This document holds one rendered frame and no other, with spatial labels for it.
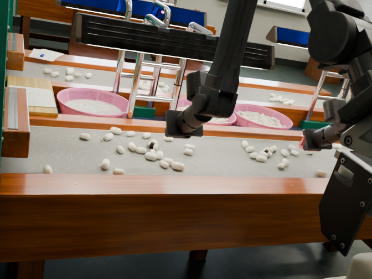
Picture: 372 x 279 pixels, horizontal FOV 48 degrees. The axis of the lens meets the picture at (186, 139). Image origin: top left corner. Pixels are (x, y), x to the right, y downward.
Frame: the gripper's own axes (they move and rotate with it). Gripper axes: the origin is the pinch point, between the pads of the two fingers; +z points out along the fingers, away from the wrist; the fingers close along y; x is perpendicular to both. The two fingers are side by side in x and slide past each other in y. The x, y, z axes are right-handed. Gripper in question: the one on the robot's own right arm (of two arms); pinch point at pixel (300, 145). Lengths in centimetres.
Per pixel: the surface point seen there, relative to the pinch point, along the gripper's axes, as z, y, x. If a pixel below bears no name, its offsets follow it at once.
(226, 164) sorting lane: 3.9, 27.5, 5.9
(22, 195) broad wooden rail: -14, 88, 17
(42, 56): 69, 79, -56
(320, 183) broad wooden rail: -9.0, 2.1, 14.4
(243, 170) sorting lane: 1.1, 23.1, 8.4
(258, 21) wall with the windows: 397, -280, -318
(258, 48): -11.8, 21.0, -27.6
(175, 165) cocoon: -1.0, 47.0, 7.5
